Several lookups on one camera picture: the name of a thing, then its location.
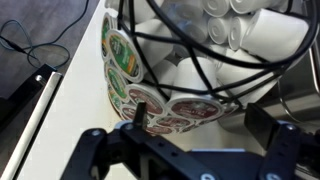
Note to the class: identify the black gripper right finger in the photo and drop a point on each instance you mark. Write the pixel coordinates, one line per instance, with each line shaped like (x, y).
(286, 145)

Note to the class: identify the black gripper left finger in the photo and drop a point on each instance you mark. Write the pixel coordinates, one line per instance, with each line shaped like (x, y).
(97, 150)

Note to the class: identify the white coffee pod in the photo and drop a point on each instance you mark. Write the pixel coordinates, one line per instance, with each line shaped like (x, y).
(190, 105)

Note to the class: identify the black wire pod holder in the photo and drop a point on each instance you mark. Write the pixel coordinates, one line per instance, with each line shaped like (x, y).
(197, 61)

